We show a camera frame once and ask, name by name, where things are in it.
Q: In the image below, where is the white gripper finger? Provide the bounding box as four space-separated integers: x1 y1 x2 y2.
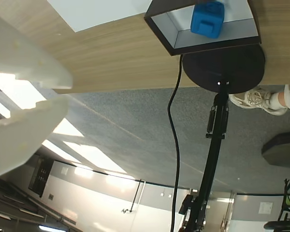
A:
0 96 69 181
0 11 73 89

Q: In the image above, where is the blue cube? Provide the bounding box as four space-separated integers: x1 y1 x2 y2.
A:
190 0 225 39

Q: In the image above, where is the brown box white inside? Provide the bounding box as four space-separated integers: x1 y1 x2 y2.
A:
144 0 262 57

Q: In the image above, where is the white paper sheet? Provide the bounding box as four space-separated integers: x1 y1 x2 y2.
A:
47 0 153 33

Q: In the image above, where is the person's shoe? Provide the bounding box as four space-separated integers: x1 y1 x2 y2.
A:
229 87 288 116

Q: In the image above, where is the black chair seat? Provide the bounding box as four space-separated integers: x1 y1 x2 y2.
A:
261 130 290 169

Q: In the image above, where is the black exercise equipment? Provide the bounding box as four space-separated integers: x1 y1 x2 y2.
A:
263 178 290 232

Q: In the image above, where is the black wall panel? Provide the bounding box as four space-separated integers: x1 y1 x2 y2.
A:
28 157 55 198

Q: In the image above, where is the black stand cable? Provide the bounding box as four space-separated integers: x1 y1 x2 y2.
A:
168 55 184 232

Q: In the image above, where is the black camera stand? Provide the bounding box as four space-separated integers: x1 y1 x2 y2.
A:
178 44 266 232

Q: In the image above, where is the white wall notice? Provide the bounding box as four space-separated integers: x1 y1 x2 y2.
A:
258 202 273 215

